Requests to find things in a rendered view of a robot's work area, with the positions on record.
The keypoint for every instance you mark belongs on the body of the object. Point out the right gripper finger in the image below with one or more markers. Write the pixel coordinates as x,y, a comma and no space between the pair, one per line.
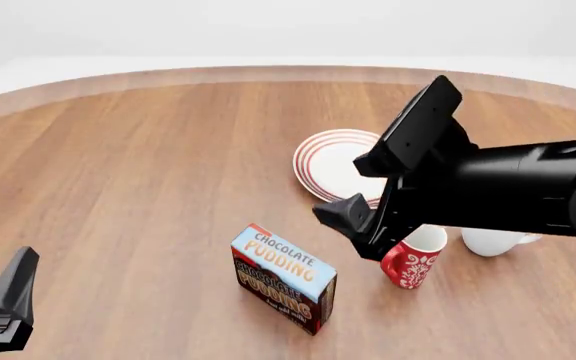
345,215
375,165

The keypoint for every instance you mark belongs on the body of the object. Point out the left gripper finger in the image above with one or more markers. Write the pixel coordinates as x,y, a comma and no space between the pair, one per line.
13,288

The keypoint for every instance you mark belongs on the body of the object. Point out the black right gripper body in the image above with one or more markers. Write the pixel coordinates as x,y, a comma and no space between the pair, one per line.
388,225

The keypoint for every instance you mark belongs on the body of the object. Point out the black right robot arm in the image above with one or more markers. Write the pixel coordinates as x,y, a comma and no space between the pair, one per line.
513,187

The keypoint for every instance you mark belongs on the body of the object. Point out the white plate with red rings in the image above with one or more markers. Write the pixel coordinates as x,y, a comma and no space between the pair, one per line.
330,165

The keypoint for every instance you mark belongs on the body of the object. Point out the chocolate pudding box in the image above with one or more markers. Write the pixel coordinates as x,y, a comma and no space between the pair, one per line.
280,277

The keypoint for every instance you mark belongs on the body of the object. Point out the red mug with white pattern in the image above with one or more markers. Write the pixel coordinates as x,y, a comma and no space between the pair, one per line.
410,266

